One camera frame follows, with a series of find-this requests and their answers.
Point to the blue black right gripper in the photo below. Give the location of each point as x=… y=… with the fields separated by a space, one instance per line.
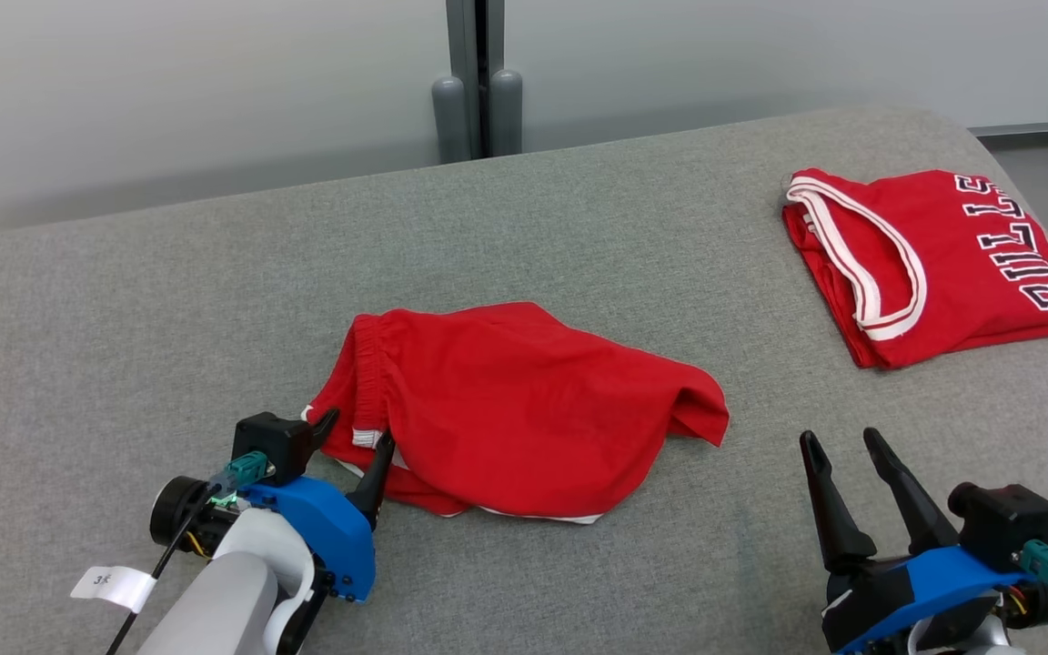
x=897 y=591

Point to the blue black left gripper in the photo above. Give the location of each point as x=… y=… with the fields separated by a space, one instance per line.
x=328 y=532

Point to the red shorts with white trim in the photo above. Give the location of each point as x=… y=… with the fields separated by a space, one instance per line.
x=506 y=409

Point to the red white basketball jersey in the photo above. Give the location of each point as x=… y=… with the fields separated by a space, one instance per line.
x=961 y=282

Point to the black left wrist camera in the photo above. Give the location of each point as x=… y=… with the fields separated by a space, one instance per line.
x=269 y=444

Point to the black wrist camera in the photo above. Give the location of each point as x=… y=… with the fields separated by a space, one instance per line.
x=1002 y=523
x=269 y=444

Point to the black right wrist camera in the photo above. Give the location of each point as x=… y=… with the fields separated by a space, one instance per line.
x=1002 y=523

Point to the grey partition post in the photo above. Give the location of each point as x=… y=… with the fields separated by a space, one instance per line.
x=478 y=91

